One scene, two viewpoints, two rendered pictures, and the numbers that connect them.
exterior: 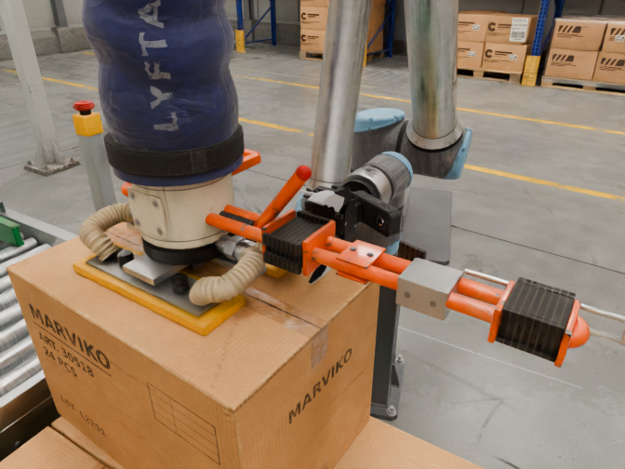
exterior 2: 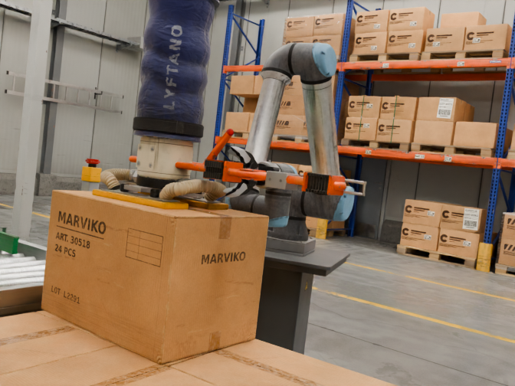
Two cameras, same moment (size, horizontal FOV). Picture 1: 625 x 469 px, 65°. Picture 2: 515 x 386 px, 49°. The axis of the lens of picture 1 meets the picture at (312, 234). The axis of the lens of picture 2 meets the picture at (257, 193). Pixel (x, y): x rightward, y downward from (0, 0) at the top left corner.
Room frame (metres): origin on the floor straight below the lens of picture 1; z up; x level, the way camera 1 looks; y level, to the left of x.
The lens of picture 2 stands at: (-1.00, -0.18, 1.10)
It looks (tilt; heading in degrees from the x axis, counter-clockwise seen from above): 3 degrees down; 3
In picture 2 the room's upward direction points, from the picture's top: 7 degrees clockwise
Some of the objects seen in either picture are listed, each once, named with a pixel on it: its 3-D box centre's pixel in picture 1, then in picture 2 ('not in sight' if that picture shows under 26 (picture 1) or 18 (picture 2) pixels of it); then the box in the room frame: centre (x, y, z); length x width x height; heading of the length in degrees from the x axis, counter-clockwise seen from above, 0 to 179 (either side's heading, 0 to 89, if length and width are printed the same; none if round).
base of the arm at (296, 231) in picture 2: not in sight; (287, 225); (1.43, -0.19, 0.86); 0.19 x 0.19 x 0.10
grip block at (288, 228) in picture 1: (299, 240); (223, 170); (0.67, 0.02, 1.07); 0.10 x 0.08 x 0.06; 147
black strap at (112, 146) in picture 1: (178, 141); (168, 128); (0.81, 0.23, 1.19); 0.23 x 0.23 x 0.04
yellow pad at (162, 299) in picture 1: (152, 276); (139, 194); (0.73, 0.28, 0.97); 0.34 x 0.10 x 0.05; 57
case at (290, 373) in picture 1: (203, 350); (152, 263); (0.79, 0.23, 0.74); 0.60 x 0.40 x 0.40; 55
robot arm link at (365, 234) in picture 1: (375, 226); (273, 209); (0.94, -0.14, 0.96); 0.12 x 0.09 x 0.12; 64
